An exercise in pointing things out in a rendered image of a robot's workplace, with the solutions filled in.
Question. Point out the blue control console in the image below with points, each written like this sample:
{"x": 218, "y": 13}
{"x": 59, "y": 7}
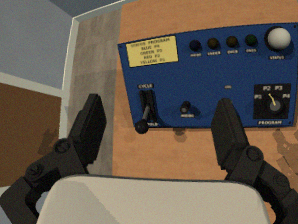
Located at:
{"x": 178, "y": 78}

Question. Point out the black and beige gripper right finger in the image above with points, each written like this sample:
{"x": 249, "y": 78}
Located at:
{"x": 245, "y": 163}

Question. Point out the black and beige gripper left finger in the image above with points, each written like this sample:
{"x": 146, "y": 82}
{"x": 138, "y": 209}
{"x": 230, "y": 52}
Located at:
{"x": 68, "y": 157}

